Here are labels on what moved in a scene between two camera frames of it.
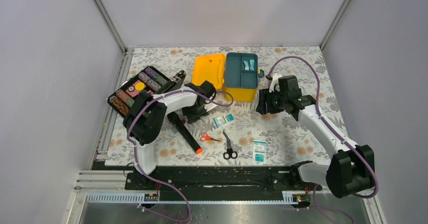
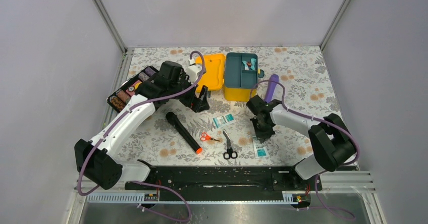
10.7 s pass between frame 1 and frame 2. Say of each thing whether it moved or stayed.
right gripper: moved
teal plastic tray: stayed
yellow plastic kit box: stayed
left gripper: moved
